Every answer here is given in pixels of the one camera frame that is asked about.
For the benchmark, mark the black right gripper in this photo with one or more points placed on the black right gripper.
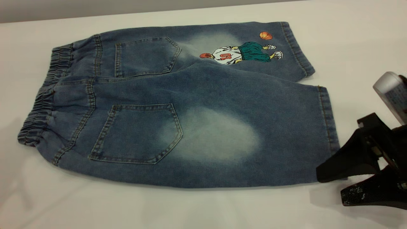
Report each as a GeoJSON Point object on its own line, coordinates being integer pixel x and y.
{"type": "Point", "coordinates": [391, 143]}

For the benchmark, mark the blue denim shorts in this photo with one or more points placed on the blue denim shorts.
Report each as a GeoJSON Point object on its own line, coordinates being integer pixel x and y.
{"type": "Point", "coordinates": [222, 95]}

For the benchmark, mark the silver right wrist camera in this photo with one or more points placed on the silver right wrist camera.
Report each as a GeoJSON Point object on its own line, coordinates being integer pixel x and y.
{"type": "Point", "coordinates": [391, 92]}

